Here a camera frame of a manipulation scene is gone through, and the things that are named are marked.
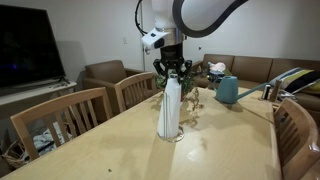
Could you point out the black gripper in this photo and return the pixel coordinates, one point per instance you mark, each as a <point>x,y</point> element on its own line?
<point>172,55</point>

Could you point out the white paper towel roll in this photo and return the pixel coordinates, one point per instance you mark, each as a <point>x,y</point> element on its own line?
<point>170,110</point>

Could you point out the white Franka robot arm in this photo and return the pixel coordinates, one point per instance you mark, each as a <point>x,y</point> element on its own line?
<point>200,13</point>

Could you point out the green plant terracotta pot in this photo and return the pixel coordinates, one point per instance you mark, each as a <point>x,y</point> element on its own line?
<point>187,87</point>

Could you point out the light wooden slat chair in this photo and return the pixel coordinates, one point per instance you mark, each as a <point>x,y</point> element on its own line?
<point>315,171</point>
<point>300,120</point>
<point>60,103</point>
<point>133,80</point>

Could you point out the pink white clothes pile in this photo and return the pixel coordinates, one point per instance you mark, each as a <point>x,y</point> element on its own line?
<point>217,67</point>

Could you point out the teal watering can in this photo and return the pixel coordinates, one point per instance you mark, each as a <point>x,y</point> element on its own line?
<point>226,90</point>

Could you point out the brown leather armchair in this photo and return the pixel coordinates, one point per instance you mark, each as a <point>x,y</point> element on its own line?
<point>103,71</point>

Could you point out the brown leather sofa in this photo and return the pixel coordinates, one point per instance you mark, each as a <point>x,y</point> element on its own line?
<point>253,68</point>

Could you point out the black metal can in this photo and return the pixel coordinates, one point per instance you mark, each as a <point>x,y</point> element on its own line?
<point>266,91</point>

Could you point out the small dark crumb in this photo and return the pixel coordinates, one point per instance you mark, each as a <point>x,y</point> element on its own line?
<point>109,170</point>

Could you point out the striped cushion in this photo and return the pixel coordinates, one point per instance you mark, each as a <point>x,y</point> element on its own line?
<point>296,78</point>

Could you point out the white television console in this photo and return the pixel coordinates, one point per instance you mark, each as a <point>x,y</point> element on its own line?
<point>33,91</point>

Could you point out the black flat screen television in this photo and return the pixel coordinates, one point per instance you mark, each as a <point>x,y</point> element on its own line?
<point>26,46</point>

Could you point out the white black patterned cloth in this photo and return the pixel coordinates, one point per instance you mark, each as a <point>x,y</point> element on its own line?
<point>41,141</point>

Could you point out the wicker basket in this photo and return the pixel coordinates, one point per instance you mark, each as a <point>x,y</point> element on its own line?
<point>13,160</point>

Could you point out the small black wall knob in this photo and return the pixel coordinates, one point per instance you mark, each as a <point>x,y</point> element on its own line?
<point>200,48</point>

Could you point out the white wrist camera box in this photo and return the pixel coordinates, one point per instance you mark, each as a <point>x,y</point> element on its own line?
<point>151,39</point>

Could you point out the white wall light switch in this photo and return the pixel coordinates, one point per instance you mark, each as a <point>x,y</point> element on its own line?
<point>124,40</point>

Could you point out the wooden upright post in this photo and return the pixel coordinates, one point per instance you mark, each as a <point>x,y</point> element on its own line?
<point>275,90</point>

